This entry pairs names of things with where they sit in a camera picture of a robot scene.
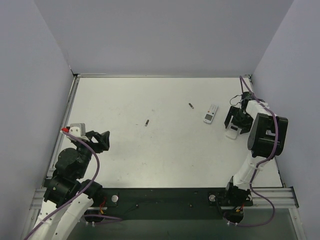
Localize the long white remote control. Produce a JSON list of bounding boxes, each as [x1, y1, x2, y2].
[[225, 123, 240, 140]]

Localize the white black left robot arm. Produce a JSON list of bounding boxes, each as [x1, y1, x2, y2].
[[25, 124, 110, 240]]

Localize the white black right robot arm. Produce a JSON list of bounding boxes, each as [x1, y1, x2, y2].
[[223, 91, 289, 207]]

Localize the small white remote with buttons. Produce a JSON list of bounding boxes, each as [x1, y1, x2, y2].
[[203, 104, 219, 124]]

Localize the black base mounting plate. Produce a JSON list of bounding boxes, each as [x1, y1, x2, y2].
[[78, 187, 258, 222]]

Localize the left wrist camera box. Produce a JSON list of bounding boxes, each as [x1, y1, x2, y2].
[[68, 123, 89, 141]]

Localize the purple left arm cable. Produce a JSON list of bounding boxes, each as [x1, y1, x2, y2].
[[23, 127, 123, 240]]

